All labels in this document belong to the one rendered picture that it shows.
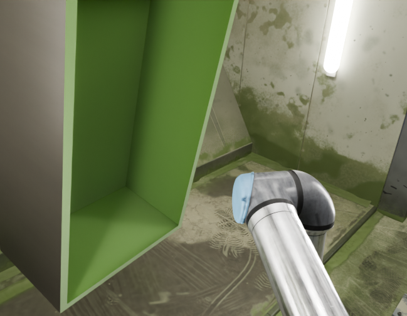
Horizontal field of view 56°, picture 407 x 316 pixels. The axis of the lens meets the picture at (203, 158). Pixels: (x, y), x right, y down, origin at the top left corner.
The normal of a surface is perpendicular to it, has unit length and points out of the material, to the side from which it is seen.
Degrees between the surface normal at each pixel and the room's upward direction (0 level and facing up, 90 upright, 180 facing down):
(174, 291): 0
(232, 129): 57
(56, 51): 90
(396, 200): 90
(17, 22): 90
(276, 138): 90
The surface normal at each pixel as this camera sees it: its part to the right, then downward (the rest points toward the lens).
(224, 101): 0.65, -0.21
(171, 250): 0.06, -0.90
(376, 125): -0.68, 0.29
